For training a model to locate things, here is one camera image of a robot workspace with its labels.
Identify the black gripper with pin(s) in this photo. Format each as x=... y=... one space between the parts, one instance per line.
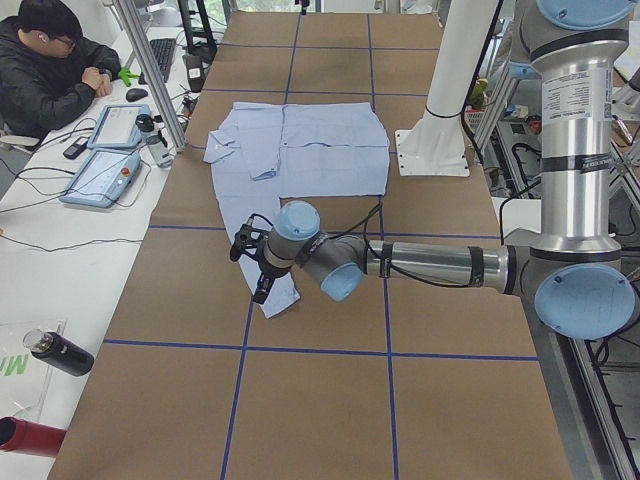
x=270 y=273

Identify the light blue striped shirt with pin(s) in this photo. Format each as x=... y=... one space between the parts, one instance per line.
x=262 y=153

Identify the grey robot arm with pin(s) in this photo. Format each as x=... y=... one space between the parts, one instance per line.
x=570 y=270

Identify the clear water bottle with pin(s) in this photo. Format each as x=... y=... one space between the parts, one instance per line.
x=153 y=139

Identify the blue teach pendant near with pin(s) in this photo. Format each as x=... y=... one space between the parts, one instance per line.
x=102 y=178

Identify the blue teach pendant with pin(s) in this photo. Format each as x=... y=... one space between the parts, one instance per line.
x=116 y=127
x=102 y=178

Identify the blue teach pendant far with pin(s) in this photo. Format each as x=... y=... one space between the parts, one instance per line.
x=116 y=127

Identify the black computer mouse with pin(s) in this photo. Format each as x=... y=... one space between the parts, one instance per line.
x=135 y=94

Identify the black phone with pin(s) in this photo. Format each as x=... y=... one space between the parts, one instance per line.
x=74 y=150

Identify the green toy figure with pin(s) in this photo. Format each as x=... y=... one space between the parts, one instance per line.
x=126 y=76

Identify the black keyboard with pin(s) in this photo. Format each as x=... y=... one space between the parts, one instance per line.
x=163 y=50

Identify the black water bottle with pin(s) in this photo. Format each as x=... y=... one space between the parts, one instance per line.
x=57 y=351

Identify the seated man in black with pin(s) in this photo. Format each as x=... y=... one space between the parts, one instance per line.
x=50 y=72

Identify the red bottle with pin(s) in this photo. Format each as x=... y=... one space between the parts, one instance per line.
x=26 y=437

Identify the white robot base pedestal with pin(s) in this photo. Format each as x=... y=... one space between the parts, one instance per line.
x=435 y=145

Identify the aluminium frame post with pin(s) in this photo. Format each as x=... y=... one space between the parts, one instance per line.
x=140 y=44

